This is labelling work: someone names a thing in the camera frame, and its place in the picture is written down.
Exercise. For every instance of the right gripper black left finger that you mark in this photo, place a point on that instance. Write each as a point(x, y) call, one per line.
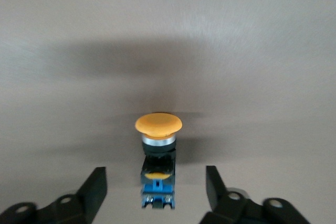
point(89, 195)

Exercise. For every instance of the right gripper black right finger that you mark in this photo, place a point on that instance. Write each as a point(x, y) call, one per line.
point(223, 208)

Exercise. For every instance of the yellow mushroom push button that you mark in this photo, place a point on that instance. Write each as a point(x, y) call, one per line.
point(157, 124)

